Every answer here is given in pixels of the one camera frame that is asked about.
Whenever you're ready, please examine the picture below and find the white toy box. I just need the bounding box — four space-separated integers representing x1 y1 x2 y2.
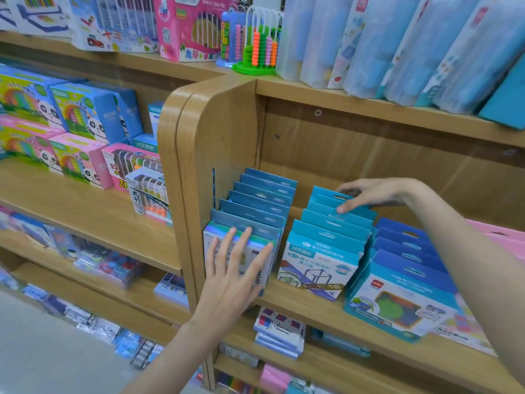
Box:
0 0 71 38

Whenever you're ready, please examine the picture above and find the row of translucent blue cases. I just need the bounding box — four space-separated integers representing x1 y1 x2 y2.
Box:
276 0 525 115

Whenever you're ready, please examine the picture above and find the flat teal packet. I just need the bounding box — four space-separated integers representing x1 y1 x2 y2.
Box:
310 327 372 358

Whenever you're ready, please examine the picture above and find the plain teal box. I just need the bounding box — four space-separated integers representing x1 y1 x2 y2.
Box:
478 53 525 130

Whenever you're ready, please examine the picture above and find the dark blue shape-print packet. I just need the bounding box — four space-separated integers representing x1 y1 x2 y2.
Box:
377 218 431 242
374 228 439 253
344 250 461 343
371 238 448 274

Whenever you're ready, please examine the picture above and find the blue frame bead abacus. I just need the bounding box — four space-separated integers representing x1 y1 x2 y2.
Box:
216 5 249 68

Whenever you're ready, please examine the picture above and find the pack of coloured pens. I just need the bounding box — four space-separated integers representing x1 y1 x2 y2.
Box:
215 371 264 394

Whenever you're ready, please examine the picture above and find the pink hanging packet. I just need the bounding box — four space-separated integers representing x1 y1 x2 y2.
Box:
488 236 525 265
467 219 525 244

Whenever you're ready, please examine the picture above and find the blue panda abacus box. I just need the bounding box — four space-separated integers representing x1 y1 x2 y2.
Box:
84 81 144 139
0 63 68 132
48 82 127 145

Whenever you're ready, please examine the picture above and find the white blue abacus box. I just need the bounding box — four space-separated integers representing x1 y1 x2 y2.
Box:
66 0 161 54

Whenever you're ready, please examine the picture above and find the stack of white blue boxes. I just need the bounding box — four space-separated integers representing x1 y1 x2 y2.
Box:
253 306 307 360

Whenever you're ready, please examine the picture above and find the white window abacus box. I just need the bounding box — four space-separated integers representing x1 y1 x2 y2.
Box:
125 167 173 225

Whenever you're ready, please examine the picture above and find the light blue flat box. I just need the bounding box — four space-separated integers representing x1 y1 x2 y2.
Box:
153 272 189 309

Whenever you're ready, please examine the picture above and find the person's right forearm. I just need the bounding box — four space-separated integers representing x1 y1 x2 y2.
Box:
408 180 525 387

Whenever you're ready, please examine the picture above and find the person's right hand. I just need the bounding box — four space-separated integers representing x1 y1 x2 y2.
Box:
336 178 423 215

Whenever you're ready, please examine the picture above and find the small pink box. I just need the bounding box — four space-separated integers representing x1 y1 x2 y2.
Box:
259 363 293 394

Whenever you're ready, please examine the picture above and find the row of blue-topped white packs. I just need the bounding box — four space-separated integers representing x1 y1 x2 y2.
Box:
203 167 298 298

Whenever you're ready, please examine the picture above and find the long white box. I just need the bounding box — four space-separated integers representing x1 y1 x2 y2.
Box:
218 342 260 368

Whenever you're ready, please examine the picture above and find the row of clear toy packs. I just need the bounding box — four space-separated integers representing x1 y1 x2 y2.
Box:
0 205 145 290

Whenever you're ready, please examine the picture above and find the small light blue box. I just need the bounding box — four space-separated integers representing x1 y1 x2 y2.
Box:
147 101 165 138
130 134 159 155

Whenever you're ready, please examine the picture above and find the green base bead abacus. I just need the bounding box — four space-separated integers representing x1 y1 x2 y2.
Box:
232 6 284 76

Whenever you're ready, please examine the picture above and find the teal packet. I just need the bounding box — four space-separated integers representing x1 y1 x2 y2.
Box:
310 327 372 358
310 186 378 221

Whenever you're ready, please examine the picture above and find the pastel printed packet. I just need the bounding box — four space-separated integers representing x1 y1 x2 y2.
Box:
433 293 498 357

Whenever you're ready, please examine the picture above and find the row of small stationery packs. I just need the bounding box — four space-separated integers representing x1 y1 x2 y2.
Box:
0 266 165 370

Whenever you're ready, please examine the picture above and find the pink rabbit abacus box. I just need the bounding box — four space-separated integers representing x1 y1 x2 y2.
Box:
153 0 238 63

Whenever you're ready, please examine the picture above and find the person's left hand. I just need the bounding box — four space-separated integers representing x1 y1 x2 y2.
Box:
191 227 275 338

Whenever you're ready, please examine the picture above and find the row of teal cube-print packs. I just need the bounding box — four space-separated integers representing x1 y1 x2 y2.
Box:
277 201 375 302

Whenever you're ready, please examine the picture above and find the long wooden shelf unit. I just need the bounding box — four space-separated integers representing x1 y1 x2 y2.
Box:
0 30 230 357

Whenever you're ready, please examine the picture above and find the pink window abacus box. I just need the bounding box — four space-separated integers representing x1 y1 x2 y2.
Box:
101 142 162 194

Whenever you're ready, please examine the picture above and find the person's left forearm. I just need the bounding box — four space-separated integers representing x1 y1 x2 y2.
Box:
121 321 224 394

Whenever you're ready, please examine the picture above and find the wooden shelf unit with rounded end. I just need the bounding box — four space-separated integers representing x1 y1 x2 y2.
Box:
157 73 525 394

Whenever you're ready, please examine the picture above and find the pink panda abacus box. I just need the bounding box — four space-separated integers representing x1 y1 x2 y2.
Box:
48 132 115 190
0 114 66 175

